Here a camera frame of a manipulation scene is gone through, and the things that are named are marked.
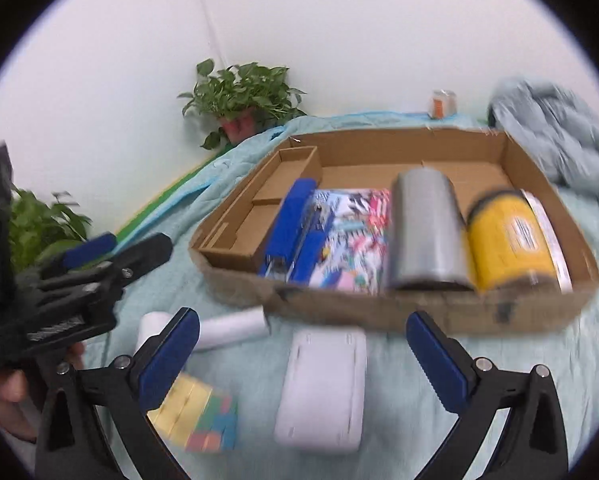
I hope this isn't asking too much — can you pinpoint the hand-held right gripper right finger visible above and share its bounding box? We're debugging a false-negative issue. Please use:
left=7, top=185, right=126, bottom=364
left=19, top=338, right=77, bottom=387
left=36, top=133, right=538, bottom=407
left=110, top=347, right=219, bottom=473
left=406, top=310, right=570, bottom=480

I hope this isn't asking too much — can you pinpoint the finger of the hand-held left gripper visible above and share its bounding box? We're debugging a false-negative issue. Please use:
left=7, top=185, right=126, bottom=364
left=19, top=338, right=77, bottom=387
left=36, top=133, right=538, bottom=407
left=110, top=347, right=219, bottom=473
left=87, top=232, right=174, bottom=292
left=40, top=232, right=118, bottom=276

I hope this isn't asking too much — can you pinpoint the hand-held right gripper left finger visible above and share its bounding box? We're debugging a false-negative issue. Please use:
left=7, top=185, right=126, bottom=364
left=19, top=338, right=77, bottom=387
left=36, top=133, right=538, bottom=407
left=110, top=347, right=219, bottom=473
left=34, top=306, right=201, bottom=480

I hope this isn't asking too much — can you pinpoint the silver metal cylinder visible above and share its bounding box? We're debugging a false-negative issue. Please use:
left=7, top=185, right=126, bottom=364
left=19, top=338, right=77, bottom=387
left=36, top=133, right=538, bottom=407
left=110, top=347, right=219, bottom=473
left=387, top=167, right=476, bottom=292

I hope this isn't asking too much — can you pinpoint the yellow canister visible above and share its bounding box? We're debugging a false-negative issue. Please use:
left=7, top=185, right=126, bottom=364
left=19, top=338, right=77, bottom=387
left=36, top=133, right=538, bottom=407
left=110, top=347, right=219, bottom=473
left=465, top=189, right=563, bottom=293

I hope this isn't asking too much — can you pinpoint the colourful printed toy box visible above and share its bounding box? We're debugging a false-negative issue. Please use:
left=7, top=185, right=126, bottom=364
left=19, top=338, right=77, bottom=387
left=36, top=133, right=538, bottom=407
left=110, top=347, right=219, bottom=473
left=307, top=187, right=393, bottom=296

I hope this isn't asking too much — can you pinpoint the blue stapler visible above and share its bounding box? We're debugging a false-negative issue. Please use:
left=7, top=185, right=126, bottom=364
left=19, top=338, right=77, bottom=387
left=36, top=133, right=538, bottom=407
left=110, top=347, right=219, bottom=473
left=258, top=177, right=336, bottom=286

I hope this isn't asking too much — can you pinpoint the shallow cardboard box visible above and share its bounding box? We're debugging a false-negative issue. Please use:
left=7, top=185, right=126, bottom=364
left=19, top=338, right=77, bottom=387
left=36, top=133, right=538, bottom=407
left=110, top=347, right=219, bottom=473
left=190, top=127, right=599, bottom=335

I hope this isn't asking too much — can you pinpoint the person's left hand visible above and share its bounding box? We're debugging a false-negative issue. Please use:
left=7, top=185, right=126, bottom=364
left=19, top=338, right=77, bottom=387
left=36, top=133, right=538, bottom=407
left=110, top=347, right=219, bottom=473
left=0, top=342, right=85, bottom=442

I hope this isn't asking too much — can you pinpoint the green mat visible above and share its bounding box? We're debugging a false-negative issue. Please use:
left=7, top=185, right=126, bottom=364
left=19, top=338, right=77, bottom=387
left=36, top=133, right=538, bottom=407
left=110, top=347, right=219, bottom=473
left=114, top=160, right=220, bottom=242

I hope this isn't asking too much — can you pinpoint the light teal quilt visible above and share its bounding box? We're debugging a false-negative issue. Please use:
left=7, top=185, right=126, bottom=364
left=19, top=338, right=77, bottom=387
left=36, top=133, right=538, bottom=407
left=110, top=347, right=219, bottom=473
left=80, top=112, right=599, bottom=480

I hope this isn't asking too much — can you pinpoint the pastel colour block toy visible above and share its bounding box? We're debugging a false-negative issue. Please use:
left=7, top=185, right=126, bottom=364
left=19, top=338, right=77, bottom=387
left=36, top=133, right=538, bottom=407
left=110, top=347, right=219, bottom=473
left=147, top=372, right=239, bottom=453

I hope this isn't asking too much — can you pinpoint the white rectangular box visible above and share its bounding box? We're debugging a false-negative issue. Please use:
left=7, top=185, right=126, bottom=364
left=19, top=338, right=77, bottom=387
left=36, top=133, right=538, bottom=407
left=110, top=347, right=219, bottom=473
left=274, top=329, right=369, bottom=456

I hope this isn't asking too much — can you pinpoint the potted green leafy plant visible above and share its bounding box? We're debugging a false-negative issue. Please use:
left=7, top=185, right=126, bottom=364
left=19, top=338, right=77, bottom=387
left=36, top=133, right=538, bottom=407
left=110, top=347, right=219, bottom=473
left=178, top=58, right=307, bottom=151

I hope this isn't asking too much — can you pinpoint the small orange label jar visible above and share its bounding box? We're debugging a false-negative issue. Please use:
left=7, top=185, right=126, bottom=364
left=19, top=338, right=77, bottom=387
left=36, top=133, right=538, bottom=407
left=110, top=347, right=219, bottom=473
left=429, top=90, right=458, bottom=120

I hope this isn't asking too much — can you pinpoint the light blue puffy jacket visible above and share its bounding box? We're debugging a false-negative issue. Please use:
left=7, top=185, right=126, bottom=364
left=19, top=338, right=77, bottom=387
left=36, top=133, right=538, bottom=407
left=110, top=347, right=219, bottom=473
left=487, top=77, right=599, bottom=206

